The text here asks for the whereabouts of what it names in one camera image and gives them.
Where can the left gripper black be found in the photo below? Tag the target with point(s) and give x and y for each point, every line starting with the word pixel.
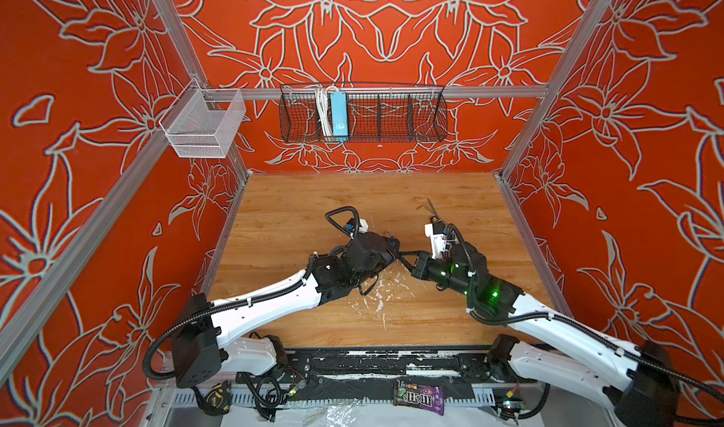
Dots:
pixel 388 252

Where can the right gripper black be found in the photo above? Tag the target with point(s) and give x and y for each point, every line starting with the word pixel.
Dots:
pixel 422 264

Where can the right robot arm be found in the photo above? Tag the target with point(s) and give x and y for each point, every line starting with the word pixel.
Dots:
pixel 638 384

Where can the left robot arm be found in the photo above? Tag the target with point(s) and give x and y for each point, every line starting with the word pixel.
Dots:
pixel 208 336

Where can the silver hex key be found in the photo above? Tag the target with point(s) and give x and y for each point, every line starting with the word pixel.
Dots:
pixel 428 207

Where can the light blue box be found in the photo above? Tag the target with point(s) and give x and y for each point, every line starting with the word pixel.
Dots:
pixel 338 103

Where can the purple candy bag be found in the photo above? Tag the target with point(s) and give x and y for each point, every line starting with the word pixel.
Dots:
pixel 427 398

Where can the small green circuit board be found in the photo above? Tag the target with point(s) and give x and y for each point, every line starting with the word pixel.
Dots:
pixel 508 406

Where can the white mesh basket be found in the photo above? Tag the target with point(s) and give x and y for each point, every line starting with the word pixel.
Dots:
pixel 203 123

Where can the black tape measure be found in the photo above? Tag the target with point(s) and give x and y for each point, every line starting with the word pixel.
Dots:
pixel 217 401

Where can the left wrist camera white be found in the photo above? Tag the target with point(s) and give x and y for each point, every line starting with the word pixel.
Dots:
pixel 362 226

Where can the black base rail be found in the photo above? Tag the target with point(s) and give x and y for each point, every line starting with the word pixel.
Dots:
pixel 368 373

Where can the black wire wall basket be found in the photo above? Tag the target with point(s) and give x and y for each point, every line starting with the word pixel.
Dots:
pixel 377 113

